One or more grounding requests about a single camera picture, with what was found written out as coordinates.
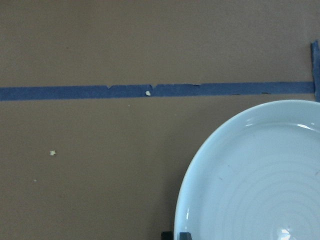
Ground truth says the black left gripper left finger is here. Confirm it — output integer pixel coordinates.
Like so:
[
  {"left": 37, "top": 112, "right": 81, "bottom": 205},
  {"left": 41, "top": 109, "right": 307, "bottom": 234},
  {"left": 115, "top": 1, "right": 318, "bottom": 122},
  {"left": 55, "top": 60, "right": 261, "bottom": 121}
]
[{"left": 160, "top": 231, "right": 173, "bottom": 240}]

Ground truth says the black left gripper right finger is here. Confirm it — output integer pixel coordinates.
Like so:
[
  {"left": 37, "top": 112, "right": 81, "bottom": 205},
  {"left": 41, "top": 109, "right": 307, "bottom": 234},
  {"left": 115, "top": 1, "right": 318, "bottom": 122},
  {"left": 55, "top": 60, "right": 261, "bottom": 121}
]
[{"left": 179, "top": 232, "right": 192, "bottom": 240}]

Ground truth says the light blue plate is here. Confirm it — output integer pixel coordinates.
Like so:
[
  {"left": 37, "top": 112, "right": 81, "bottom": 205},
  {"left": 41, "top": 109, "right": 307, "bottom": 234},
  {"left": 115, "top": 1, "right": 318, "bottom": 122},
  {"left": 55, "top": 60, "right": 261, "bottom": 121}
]
[{"left": 173, "top": 100, "right": 320, "bottom": 240}]

